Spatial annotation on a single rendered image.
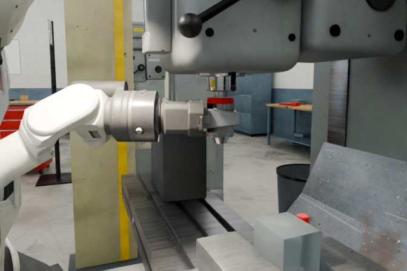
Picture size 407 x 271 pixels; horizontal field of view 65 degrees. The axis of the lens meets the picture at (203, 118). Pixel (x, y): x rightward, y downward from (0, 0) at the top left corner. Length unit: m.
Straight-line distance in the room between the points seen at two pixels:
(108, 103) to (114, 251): 2.04
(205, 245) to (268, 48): 0.28
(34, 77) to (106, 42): 7.42
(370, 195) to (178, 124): 0.44
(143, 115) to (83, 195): 1.86
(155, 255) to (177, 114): 0.27
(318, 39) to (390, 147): 0.34
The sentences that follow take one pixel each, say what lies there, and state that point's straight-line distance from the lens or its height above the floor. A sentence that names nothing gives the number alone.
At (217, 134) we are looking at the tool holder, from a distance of 0.53.
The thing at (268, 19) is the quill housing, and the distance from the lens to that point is 0.48.
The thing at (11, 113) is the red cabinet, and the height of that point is 0.90.
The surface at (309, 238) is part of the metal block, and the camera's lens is 0.40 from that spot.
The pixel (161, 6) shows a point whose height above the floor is 1.41.
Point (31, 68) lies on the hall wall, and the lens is 9.61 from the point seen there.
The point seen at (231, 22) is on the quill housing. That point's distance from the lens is 0.45.
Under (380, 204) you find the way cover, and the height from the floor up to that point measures 1.05.
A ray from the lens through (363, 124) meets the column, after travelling 0.81.
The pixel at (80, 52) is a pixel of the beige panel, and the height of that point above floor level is 1.50.
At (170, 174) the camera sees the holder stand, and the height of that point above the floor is 1.06.
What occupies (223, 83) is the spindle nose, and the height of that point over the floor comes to 1.29.
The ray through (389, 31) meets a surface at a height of 1.38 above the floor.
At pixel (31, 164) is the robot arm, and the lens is 0.57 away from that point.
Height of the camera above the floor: 1.29
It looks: 6 degrees down
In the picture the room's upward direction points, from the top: straight up
